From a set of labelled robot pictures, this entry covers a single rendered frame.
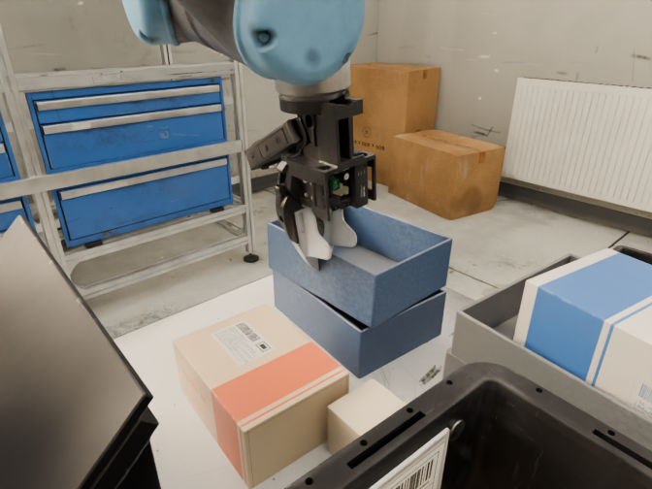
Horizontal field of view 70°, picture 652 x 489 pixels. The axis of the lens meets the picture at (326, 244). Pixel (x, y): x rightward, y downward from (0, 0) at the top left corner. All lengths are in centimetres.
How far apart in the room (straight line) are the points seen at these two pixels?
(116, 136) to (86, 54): 91
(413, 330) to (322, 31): 43
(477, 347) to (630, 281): 14
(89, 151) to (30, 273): 153
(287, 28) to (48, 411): 23
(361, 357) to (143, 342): 30
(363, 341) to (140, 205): 157
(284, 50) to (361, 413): 33
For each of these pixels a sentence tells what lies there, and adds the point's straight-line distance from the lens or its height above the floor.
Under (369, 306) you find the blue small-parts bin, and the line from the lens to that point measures 53.
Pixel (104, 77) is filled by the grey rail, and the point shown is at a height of 91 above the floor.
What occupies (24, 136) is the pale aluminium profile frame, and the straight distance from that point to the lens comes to 184.
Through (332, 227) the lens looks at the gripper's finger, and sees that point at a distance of 55.
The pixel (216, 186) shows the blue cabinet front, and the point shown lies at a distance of 215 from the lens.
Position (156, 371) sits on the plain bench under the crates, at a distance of 63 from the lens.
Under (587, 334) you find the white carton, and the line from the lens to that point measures 41.
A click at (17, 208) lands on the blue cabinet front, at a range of 189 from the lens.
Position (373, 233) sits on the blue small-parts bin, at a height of 80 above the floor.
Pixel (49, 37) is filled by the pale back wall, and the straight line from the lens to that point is 273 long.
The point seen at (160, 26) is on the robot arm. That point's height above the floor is 109.
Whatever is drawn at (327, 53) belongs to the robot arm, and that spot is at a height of 107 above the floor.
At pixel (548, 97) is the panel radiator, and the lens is 309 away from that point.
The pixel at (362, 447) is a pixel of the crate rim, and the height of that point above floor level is 93.
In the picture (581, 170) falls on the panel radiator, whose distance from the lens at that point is 307.
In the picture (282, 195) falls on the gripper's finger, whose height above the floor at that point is 92.
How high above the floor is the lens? 109
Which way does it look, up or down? 26 degrees down
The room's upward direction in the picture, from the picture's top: straight up
